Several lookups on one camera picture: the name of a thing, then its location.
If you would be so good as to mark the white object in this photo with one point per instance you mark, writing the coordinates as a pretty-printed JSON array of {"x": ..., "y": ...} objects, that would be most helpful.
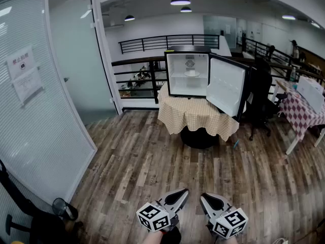
[{"x": 191, "y": 71}]

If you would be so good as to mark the clear plastic bottle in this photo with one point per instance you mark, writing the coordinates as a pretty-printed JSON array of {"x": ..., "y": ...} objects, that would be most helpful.
[{"x": 293, "y": 75}]

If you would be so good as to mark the beige checkered tablecloth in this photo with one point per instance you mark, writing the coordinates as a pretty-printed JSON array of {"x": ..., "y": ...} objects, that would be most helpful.
[{"x": 193, "y": 113}]

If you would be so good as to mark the wooden-top black railing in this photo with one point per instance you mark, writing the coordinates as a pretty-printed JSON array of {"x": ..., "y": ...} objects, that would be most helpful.
[{"x": 153, "y": 85}]

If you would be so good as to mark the white box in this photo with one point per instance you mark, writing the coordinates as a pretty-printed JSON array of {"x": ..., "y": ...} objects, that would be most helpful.
[{"x": 309, "y": 93}]

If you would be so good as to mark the white paper sign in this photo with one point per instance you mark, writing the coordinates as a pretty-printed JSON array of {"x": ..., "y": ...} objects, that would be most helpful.
[{"x": 20, "y": 61}]

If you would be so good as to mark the black mini fridge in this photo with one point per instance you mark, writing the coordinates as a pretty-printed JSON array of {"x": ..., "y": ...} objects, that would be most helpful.
[{"x": 226, "y": 85}]

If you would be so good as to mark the black round table base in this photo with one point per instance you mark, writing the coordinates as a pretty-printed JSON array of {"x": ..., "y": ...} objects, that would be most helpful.
[{"x": 199, "y": 138}]

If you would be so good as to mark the striped glass partition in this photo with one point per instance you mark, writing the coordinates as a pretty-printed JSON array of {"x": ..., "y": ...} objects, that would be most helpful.
[{"x": 30, "y": 136}]

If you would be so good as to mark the small blue object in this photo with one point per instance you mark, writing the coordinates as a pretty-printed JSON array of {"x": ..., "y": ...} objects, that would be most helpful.
[{"x": 236, "y": 144}]

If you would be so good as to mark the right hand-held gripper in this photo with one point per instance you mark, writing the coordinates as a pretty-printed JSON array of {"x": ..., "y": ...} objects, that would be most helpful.
[{"x": 229, "y": 224}]

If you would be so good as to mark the white paper sheet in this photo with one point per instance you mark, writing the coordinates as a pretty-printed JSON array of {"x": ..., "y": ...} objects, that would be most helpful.
[{"x": 28, "y": 86}]

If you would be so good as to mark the black pendant lamp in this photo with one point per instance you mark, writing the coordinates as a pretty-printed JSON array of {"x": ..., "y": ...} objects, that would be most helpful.
[
  {"x": 315, "y": 24},
  {"x": 288, "y": 17},
  {"x": 186, "y": 9},
  {"x": 180, "y": 0},
  {"x": 129, "y": 18}
]

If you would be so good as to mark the black stair railing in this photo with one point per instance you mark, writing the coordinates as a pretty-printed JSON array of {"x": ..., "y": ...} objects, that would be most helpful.
[{"x": 256, "y": 47}]

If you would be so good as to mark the black metal railing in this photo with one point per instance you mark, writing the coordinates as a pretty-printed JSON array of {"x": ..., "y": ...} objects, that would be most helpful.
[{"x": 166, "y": 42}]

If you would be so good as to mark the person's right forearm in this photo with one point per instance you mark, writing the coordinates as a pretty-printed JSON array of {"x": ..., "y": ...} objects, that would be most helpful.
[{"x": 229, "y": 241}]

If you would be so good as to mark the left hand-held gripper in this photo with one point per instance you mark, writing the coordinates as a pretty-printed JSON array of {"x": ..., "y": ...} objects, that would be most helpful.
[{"x": 152, "y": 218}]

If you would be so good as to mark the red checkered table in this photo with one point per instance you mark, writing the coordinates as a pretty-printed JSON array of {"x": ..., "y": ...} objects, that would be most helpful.
[{"x": 292, "y": 146}]

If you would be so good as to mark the white round plate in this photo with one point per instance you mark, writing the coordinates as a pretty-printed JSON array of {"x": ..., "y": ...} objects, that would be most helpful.
[{"x": 192, "y": 74}]

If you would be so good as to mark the person's black t-shirt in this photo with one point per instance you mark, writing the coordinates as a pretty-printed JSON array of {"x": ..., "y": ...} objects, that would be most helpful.
[{"x": 172, "y": 236}]

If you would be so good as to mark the person's left forearm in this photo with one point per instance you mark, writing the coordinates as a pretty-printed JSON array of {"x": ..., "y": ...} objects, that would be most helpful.
[{"x": 152, "y": 238}]

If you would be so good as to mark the frosted glass door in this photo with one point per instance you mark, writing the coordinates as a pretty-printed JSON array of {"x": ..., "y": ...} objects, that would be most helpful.
[{"x": 78, "y": 60}]

